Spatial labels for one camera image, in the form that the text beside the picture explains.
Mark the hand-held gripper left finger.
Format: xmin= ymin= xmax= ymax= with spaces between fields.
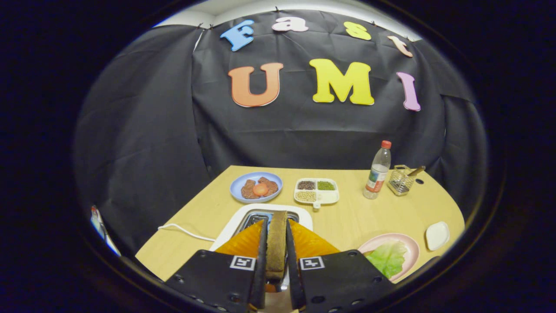
xmin=164 ymin=216 xmax=269 ymax=313

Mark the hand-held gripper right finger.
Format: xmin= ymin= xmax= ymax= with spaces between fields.
xmin=285 ymin=219 xmax=396 ymax=313

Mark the plain brown bread slice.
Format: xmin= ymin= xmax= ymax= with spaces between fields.
xmin=265 ymin=211 xmax=288 ymax=281

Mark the green lettuce leaf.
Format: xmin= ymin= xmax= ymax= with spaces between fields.
xmin=365 ymin=240 xmax=409 ymax=279

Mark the white toaster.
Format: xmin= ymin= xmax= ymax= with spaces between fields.
xmin=210 ymin=203 xmax=314 ymax=252

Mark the brown meat patty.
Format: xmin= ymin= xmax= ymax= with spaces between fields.
xmin=241 ymin=179 xmax=258 ymax=200
xmin=258 ymin=176 xmax=279 ymax=196

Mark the blue plate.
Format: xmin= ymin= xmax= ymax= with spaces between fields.
xmin=229 ymin=172 xmax=283 ymax=204

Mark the white divided seed tray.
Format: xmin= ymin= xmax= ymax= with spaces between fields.
xmin=294 ymin=178 xmax=340 ymax=211

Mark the pink plate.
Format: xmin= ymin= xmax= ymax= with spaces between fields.
xmin=357 ymin=233 xmax=420 ymax=283

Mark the clear plastic water bottle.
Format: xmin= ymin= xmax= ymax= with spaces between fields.
xmin=363 ymin=140 xmax=392 ymax=200

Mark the small white square plate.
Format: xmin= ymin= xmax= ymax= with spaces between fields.
xmin=425 ymin=221 xmax=450 ymax=251

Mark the black backdrop cloth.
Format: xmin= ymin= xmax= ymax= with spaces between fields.
xmin=74 ymin=10 xmax=489 ymax=257

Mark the blue and white object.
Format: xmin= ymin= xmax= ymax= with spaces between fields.
xmin=90 ymin=205 xmax=122 ymax=257

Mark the white power cable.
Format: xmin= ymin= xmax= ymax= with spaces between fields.
xmin=157 ymin=223 xmax=216 ymax=242

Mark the metal wire basket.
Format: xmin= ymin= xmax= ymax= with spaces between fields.
xmin=387 ymin=165 xmax=415 ymax=196

